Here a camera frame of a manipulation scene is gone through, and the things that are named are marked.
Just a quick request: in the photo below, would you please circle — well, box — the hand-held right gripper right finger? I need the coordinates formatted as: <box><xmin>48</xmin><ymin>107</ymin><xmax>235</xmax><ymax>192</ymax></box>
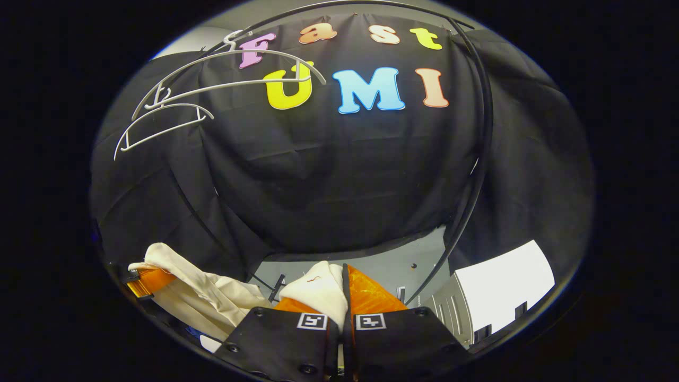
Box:
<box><xmin>341</xmin><ymin>264</ymin><xmax>470</xmax><ymax>382</ymax></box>

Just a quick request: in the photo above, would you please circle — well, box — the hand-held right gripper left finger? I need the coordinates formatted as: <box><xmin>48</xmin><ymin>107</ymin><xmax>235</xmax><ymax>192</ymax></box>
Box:
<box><xmin>215</xmin><ymin>297</ymin><xmax>343</xmax><ymax>382</ymax></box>

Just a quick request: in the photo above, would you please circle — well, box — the cream button-up shirt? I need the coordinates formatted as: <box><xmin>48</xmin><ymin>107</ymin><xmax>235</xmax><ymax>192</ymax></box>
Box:
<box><xmin>127</xmin><ymin>242</ymin><xmax>350</xmax><ymax>343</ymax></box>

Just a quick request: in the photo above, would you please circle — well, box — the white plastic clothes hanger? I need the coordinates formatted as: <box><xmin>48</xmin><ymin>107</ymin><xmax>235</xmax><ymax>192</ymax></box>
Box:
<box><xmin>131</xmin><ymin>30</ymin><xmax>327</xmax><ymax>121</ymax></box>
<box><xmin>113</xmin><ymin>85</ymin><xmax>214</xmax><ymax>161</ymax></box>

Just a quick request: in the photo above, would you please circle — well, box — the black metal clothes rack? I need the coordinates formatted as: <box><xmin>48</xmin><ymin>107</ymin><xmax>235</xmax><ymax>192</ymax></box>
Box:
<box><xmin>159</xmin><ymin>0</ymin><xmax>495</xmax><ymax>306</ymax></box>

